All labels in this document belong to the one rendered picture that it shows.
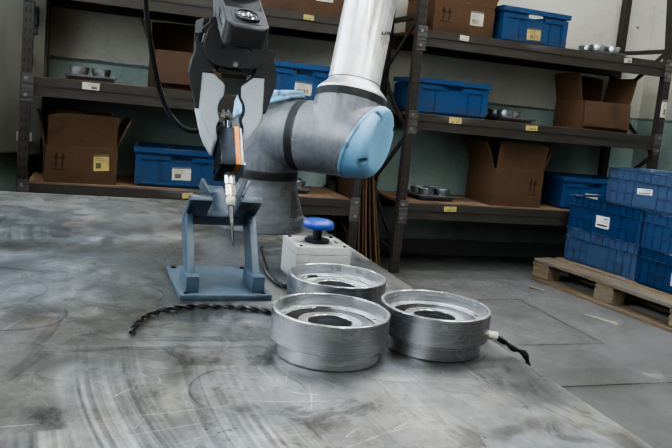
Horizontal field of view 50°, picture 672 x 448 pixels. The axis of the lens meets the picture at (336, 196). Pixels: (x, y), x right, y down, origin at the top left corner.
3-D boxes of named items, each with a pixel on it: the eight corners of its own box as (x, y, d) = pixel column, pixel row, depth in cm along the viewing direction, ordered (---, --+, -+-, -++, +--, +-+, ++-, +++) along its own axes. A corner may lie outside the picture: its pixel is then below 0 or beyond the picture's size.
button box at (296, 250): (348, 283, 90) (352, 245, 90) (293, 283, 88) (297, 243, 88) (329, 267, 98) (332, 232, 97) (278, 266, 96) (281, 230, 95)
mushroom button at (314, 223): (335, 261, 91) (338, 221, 90) (304, 260, 90) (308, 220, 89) (325, 253, 95) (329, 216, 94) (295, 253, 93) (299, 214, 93)
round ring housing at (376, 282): (402, 319, 77) (407, 282, 77) (327, 333, 71) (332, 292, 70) (338, 294, 85) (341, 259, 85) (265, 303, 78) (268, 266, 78)
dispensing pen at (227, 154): (223, 236, 75) (216, 98, 82) (215, 251, 78) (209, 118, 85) (244, 237, 76) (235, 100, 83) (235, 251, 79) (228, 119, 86)
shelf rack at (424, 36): (641, 279, 510) (687, -13, 485) (390, 274, 449) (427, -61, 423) (590, 260, 564) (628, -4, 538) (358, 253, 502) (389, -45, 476)
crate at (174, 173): (218, 182, 453) (221, 147, 451) (225, 191, 417) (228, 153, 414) (132, 177, 439) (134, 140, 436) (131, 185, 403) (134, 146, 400)
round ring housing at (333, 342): (398, 377, 61) (403, 330, 60) (273, 373, 59) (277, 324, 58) (371, 335, 71) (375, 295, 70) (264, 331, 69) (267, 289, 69)
